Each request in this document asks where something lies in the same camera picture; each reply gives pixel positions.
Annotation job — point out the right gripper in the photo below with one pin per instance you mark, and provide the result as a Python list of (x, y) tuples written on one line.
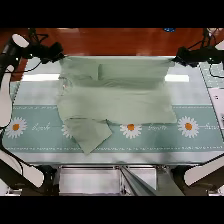
[(186, 56)]

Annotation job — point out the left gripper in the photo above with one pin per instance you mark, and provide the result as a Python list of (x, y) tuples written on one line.
[(52, 52)]

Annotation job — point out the pale green T-shirt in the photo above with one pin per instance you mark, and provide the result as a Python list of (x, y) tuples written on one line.
[(116, 100)]

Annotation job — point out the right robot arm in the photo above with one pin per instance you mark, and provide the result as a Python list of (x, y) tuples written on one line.
[(201, 172)]

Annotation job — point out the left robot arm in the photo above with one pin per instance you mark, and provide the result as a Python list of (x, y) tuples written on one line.
[(4, 100)]

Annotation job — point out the white paper sheet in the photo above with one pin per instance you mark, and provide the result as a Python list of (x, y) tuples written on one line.
[(218, 106)]

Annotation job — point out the silver frame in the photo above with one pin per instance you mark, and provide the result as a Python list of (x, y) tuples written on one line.
[(141, 187)]

